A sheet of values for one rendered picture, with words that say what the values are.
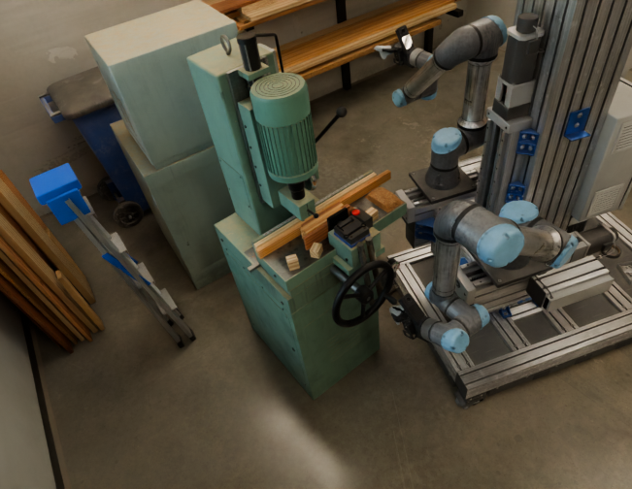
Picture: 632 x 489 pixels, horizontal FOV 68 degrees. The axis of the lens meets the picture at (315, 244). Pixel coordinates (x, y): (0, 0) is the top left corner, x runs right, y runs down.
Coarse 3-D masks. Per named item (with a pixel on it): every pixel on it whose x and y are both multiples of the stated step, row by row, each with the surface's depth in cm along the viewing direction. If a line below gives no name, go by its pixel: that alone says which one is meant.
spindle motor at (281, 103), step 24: (264, 96) 137; (288, 96) 135; (264, 120) 141; (288, 120) 140; (312, 120) 150; (264, 144) 149; (288, 144) 146; (312, 144) 153; (288, 168) 152; (312, 168) 156
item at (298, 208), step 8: (280, 192) 175; (288, 192) 174; (280, 200) 179; (288, 200) 172; (296, 200) 170; (304, 200) 170; (312, 200) 170; (288, 208) 176; (296, 208) 169; (304, 208) 169; (312, 208) 172; (296, 216) 174; (304, 216) 172
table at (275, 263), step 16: (368, 208) 188; (400, 208) 187; (384, 224) 186; (256, 256) 180; (272, 256) 176; (304, 256) 174; (320, 256) 173; (336, 256) 176; (272, 272) 173; (288, 272) 169; (304, 272) 170; (352, 272) 172; (288, 288) 169
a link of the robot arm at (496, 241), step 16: (480, 208) 125; (464, 224) 123; (480, 224) 121; (496, 224) 119; (512, 224) 123; (544, 224) 152; (464, 240) 124; (480, 240) 120; (496, 240) 117; (512, 240) 118; (528, 240) 131; (544, 240) 139; (560, 240) 144; (576, 240) 146; (480, 256) 122; (496, 256) 119; (512, 256) 122; (544, 256) 146; (560, 256) 145
